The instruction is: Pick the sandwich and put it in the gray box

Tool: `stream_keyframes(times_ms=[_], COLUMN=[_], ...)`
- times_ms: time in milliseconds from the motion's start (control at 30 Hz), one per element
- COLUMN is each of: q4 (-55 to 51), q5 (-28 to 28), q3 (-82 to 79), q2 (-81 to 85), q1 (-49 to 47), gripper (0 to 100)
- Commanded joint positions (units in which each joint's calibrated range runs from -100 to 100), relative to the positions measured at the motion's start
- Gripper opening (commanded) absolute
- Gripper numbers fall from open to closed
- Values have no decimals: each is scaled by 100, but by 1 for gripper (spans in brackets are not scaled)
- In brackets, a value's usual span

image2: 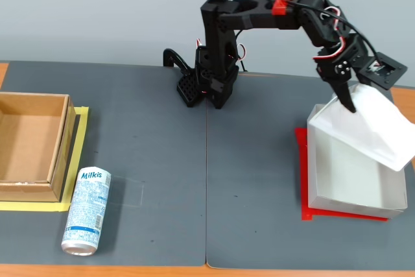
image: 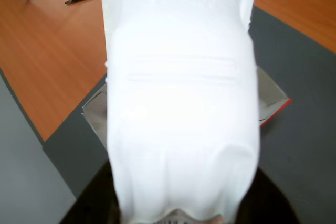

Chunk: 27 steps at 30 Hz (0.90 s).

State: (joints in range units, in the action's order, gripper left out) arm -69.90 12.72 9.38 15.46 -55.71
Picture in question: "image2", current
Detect black table clamp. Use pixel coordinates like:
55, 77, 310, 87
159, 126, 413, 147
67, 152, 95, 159
163, 48, 204, 109

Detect red white servo wire bundle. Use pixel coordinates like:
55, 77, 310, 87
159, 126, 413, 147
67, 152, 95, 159
196, 6, 350, 64

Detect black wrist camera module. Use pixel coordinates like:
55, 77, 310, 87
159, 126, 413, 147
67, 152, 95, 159
356, 51, 409, 91

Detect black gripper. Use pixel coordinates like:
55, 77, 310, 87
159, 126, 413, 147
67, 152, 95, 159
314, 34, 369, 114

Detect red tape on arm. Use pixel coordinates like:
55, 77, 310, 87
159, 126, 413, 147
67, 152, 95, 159
271, 0, 307, 17

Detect yellow tape frame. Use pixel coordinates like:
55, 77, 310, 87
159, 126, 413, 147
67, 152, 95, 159
0, 105, 90, 212

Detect dark gray table mat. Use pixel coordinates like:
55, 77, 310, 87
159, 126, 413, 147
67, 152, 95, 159
0, 60, 208, 267
206, 69, 415, 271

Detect red tape frame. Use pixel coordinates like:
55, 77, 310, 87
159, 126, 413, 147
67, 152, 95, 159
294, 126, 389, 223

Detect black camera cable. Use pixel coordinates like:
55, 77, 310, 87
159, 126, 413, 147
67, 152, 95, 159
285, 0, 381, 64

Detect Milkis drink can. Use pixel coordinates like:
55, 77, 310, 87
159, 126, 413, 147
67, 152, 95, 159
60, 165, 112, 257

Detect white packaged sandwich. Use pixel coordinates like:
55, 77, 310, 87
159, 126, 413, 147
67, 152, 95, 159
307, 82, 415, 173

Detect clear tape square outline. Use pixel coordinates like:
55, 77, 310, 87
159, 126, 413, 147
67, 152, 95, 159
110, 175, 145, 208

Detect gray paper box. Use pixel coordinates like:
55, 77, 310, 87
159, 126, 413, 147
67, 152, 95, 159
306, 104, 409, 220

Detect brown cardboard box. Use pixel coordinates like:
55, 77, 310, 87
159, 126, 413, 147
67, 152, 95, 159
0, 91, 77, 203

